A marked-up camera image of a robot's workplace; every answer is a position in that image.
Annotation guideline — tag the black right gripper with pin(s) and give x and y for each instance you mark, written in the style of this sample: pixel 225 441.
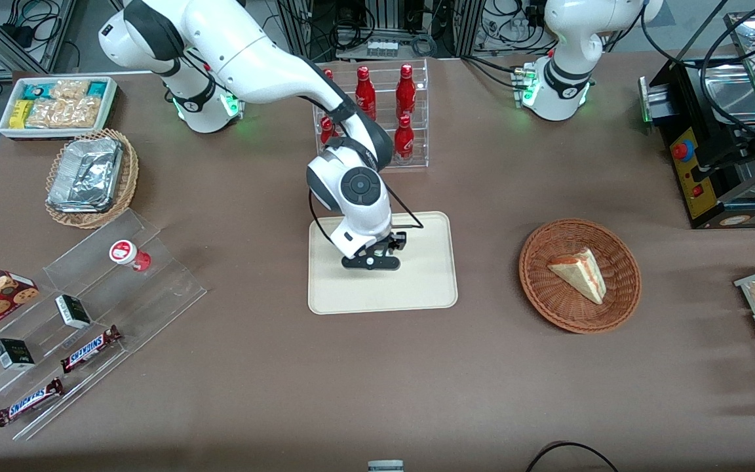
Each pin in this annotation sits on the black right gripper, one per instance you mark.
pixel 398 240

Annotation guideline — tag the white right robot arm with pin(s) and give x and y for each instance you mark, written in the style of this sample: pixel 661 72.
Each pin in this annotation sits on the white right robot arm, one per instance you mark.
pixel 253 59

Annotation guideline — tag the cream plastic tray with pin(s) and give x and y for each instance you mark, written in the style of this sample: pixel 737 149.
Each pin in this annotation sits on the cream plastic tray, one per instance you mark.
pixel 417 282

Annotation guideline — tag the red gum bottle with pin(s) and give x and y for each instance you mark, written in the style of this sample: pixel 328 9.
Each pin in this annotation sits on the red gum bottle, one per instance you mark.
pixel 123 252

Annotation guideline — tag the white snack tray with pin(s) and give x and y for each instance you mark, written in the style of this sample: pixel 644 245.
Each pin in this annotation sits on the white snack tray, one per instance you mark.
pixel 50 134

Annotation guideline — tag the black grill machine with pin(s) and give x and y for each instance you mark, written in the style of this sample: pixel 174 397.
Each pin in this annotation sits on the black grill machine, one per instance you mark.
pixel 692 190

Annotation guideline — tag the clear acrylic bottle rack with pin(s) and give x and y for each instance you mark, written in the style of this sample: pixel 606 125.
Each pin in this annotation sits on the clear acrylic bottle rack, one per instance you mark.
pixel 417 164

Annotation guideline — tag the red cola bottle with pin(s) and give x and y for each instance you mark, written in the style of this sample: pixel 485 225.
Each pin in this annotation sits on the red cola bottle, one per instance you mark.
pixel 406 94
pixel 327 131
pixel 365 92
pixel 404 141
pixel 327 74

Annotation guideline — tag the triangular wrapped sandwich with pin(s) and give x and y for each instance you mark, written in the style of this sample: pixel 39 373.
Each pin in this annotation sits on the triangular wrapped sandwich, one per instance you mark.
pixel 580 275

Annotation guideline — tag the round brown wicker basket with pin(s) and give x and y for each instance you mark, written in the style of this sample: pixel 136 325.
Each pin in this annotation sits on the round brown wicker basket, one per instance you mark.
pixel 548 301

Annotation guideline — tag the white power strip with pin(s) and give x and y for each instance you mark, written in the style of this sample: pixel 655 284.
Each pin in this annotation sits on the white power strip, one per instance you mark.
pixel 382 48

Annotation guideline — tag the clear acrylic stepped display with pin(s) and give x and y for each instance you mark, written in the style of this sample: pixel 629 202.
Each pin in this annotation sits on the clear acrylic stepped display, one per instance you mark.
pixel 174 288

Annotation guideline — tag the grey device edge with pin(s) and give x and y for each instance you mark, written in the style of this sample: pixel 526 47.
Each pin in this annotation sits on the grey device edge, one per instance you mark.
pixel 385 466

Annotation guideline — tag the light wicker basket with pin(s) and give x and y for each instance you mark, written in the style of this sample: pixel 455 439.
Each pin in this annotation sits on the light wicker basket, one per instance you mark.
pixel 130 177

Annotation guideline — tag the silver foil container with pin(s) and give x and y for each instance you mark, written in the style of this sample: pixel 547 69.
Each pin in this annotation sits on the silver foil container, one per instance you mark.
pixel 86 174

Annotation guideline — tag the Snickers chocolate bar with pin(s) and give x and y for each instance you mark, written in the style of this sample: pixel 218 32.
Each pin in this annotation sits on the Snickers chocolate bar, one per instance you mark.
pixel 89 349
pixel 29 402

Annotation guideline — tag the small black box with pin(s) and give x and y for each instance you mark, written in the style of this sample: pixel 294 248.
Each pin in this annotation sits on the small black box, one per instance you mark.
pixel 14 354
pixel 73 312

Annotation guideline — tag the teal snack pack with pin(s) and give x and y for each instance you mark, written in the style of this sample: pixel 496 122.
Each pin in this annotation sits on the teal snack pack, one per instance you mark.
pixel 97 88
pixel 35 92

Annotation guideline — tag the large clear cracker bag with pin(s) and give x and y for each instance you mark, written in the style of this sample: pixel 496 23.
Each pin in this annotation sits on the large clear cracker bag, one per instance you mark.
pixel 66 113

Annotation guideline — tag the small clear cracker bag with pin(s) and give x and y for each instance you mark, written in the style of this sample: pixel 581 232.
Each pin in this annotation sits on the small clear cracker bag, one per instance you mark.
pixel 69 90

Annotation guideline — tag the yellow snack pack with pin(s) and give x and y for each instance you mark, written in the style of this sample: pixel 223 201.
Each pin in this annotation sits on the yellow snack pack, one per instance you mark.
pixel 20 115

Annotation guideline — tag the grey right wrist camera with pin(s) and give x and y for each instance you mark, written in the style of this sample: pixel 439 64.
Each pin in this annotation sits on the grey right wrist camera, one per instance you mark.
pixel 371 263

